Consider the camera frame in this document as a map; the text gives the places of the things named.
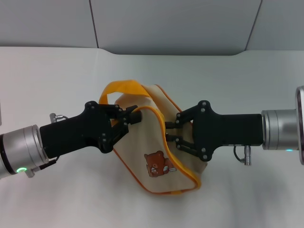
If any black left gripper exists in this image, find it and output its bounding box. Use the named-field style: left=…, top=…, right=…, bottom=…
left=38, top=100, right=143, bottom=154

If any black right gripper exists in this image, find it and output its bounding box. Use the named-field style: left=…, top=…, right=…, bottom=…
left=164, top=100, right=265, bottom=162

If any beige food bag orange trim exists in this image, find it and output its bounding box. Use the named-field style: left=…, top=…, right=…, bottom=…
left=98, top=79, right=209, bottom=196

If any right gripper cable connector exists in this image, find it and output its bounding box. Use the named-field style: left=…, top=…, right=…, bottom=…
left=233, top=145, right=253, bottom=166

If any gripper cable connector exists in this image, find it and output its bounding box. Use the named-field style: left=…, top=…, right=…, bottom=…
left=233, top=145, right=253, bottom=166
left=48, top=113, right=70, bottom=123

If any left gripper cable connector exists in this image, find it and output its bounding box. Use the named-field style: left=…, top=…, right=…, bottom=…
left=48, top=113, right=70, bottom=123

